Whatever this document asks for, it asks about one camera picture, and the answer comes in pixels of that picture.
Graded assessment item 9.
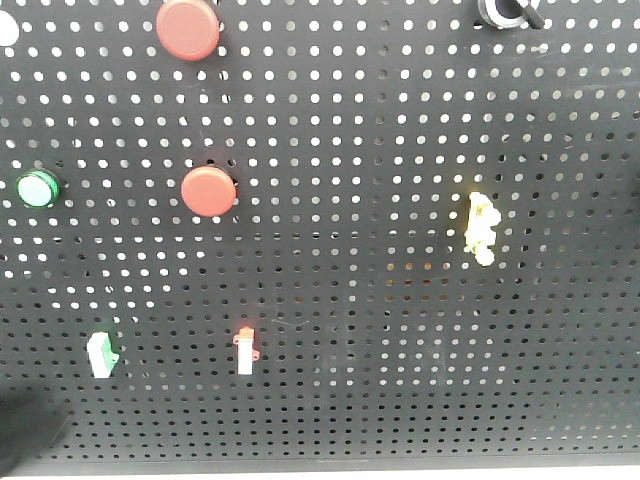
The red mushroom button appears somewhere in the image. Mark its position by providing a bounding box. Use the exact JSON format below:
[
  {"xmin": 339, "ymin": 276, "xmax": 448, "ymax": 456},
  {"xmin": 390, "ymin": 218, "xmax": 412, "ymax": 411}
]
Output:
[
  {"xmin": 155, "ymin": 0, "xmax": 221, "ymax": 61},
  {"xmin": 180, "ymin": 165, "xmax": 238, "ymax": 217}
]

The white green rocker switch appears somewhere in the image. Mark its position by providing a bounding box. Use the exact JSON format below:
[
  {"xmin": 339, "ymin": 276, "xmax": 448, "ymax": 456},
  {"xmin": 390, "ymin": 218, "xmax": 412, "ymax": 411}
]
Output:
[{"xmin": 86, "ymin": 332, "xmax": 119, "ymax": 379}]

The lower red mushroom button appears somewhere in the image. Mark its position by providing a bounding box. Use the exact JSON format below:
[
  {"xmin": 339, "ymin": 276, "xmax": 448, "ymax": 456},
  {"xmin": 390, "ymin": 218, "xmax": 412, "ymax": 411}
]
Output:
[{"xmin": 180, "ymin": 165, "xmax": 238, "ymax": 217}]

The black rotary selector knob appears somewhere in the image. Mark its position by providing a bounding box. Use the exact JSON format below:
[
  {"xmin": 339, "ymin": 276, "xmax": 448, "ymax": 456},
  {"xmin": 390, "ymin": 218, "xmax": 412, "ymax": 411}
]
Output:
[{"xmin": 476, "ymin": 0, "xmax": 545, "ymax": 29}]

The yellow toggle switch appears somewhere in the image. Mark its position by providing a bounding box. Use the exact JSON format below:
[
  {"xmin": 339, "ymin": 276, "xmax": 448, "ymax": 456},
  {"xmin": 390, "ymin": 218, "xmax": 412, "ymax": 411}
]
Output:
[{"xmin": 464, "ymin": 191, "xmax": 502, "ymax": 267}]

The white red rocker switch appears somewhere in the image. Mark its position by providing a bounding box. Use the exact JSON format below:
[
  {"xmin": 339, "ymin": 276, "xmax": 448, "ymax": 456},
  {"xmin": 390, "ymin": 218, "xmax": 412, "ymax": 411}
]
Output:
[{"xmin": 233, "ymin": 327, "xmax": 260, "ymax": 375}]

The black perforated pegboard panel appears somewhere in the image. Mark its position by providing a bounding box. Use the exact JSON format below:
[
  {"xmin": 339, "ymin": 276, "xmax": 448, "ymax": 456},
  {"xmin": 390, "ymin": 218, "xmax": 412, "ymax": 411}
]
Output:
[{"xmin": 1, "ymin": 1, "xmax": 639, "ymax": 475}]

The upper red mushroom button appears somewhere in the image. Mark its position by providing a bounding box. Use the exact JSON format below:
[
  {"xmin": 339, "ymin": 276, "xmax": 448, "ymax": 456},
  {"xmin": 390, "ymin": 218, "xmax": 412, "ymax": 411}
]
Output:
[{"xmin": 155, "ymin": 0, "xmax": 221, "ymax": 61}]

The green round push button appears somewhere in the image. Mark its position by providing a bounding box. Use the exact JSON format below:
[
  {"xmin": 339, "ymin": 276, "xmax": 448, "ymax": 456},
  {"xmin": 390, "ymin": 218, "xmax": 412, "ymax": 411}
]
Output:
[{"xmin": 16, "ymin": 169, "xmax": 61, "ymax": 208}]

